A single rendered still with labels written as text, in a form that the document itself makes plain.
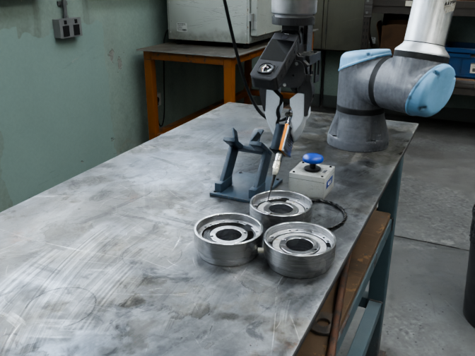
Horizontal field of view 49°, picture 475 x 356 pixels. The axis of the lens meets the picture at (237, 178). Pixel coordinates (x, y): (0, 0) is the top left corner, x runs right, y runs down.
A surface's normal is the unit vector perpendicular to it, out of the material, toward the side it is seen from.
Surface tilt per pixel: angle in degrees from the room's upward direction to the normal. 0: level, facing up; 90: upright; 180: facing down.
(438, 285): 0
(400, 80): 78
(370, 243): 0
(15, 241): 0
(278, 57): 31
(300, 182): 90
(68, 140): 90
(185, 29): 90
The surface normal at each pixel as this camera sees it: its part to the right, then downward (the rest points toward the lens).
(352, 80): -0.77, 0.23
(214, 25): -0.43, 0.33
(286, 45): -0.19, -0.62
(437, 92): 0.61, 0.41
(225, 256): -0.07, 0.37
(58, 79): 0.90, 0.16
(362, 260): 0.00, -0.93
